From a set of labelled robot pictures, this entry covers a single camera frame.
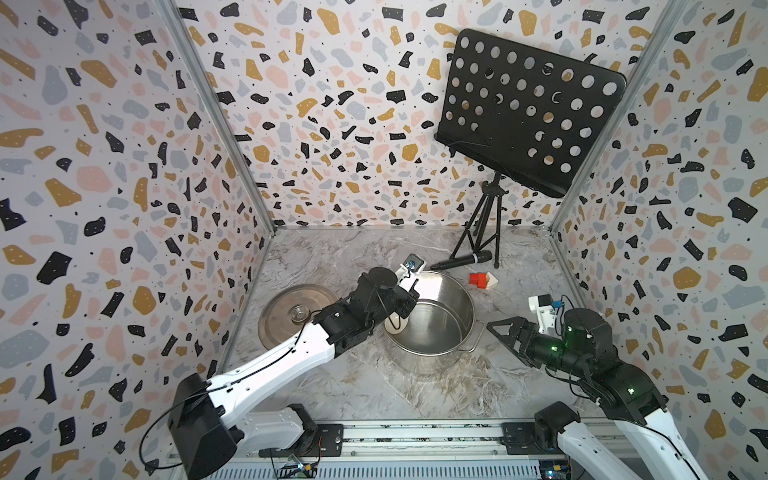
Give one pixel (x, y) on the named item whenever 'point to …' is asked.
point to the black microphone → (464, 260)
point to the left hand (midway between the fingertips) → (416, 277)
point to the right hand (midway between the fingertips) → (492, 334)
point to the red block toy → (479, 279)
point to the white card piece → (490, 280)
